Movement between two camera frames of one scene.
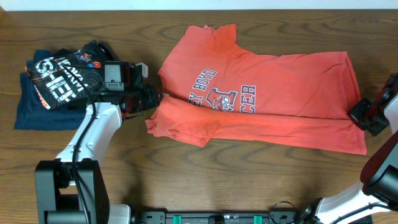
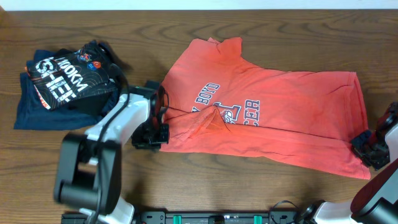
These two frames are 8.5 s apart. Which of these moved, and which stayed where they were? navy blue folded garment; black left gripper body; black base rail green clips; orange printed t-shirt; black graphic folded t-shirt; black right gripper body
Moved: black right gripper body; orange printed t-shirt; black left gripper body
Stayed: black base rail green clips; black graphic folded t-shirt; navy blue folded garment
